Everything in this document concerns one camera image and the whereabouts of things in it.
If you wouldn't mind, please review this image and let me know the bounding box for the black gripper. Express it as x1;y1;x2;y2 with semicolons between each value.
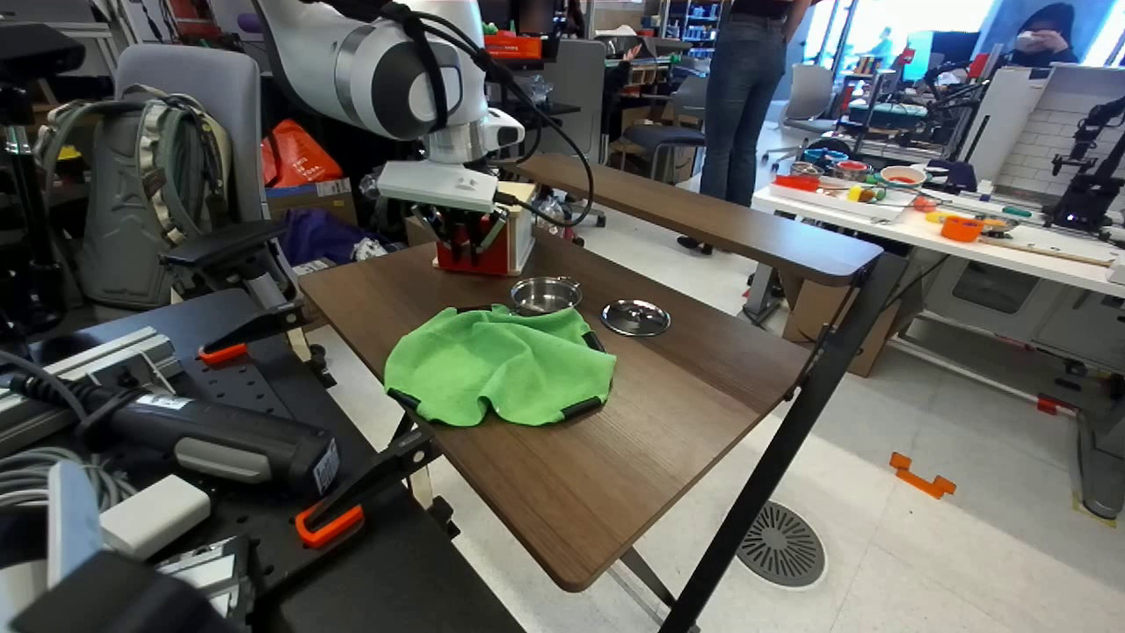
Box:
408;200;506;263

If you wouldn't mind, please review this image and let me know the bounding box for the cream drawer with orange front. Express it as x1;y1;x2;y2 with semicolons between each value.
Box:
431;211;518;283

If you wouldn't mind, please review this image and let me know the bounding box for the deep steel bowl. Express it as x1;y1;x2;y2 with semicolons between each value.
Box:
506;276;588;320

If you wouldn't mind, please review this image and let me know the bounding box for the green cloth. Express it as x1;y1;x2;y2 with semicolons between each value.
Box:
381;304;621;434

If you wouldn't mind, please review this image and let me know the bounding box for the shallow steel plate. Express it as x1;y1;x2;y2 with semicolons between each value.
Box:
598;295;678;344

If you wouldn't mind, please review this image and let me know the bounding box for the orange bag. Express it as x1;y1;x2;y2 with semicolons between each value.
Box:
258;117;348;191

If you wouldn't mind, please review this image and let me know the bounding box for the long brown table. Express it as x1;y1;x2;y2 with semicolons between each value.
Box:
512;151;887;285

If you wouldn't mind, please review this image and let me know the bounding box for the standing person in jeans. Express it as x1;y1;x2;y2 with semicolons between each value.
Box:
701;0;817;211

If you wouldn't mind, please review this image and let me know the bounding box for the black handheld device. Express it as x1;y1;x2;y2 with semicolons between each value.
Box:
102;390;343;496

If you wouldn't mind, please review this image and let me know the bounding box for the grey backpack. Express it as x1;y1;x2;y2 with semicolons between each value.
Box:
37;84;239;313

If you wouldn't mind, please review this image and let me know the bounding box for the cardboard box under table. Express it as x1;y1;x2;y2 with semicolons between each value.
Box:
785;276;908;379

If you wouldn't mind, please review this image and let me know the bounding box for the white power adapter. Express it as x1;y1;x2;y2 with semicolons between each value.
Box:
97;470;216;564

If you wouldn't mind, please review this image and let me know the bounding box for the round floor drain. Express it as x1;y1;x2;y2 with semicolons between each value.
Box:
736;498;828;590

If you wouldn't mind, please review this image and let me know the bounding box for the white table with toys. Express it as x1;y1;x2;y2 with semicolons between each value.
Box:
752;163;1125;298

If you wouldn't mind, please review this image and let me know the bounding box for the orange floor marker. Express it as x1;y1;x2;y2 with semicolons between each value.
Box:
887;451;961;503

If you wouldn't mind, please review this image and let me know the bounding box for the white backboard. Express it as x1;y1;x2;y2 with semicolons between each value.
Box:
992;63;1125;203

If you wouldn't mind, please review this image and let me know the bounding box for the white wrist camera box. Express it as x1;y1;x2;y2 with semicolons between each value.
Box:
369;158;501;218

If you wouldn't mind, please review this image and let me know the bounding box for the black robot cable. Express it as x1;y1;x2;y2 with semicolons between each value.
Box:
382;2;601;231

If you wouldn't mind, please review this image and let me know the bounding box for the black clamp with orange handle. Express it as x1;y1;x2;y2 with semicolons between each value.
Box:
190;298;308;373
293;427;439;556

